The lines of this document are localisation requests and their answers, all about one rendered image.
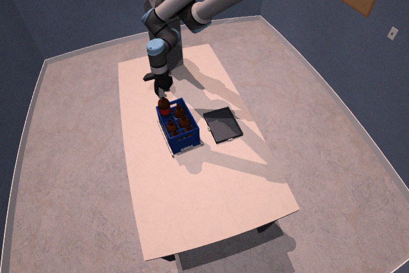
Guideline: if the dark blue plastic crate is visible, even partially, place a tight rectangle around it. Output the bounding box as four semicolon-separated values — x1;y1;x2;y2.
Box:
157;102;200;154

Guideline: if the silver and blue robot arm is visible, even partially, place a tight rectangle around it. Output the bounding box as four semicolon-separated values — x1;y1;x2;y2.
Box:
142;0;243;81

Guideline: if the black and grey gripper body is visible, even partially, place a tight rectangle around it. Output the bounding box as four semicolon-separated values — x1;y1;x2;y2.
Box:
154;70;173;91

